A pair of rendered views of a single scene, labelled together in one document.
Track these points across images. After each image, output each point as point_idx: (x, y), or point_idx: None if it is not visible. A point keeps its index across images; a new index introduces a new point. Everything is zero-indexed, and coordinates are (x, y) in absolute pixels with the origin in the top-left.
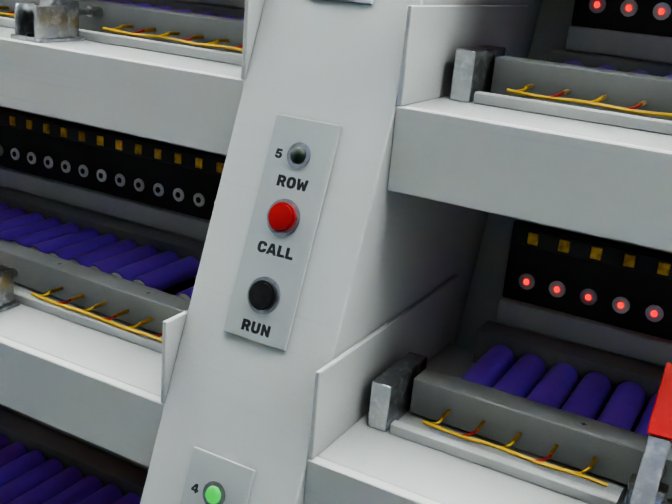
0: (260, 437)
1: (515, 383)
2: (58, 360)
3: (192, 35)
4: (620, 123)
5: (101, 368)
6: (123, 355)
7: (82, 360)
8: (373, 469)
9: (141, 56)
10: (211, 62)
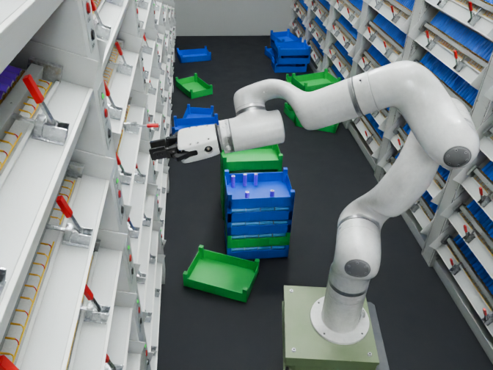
0: None
1: None
2: (142, 118)
3: (115, 53)
4: None
5: (140, 114)
6: (133, 112)
7: (139, 116)
8: None
9: (129, 62)
10: (123, 55)
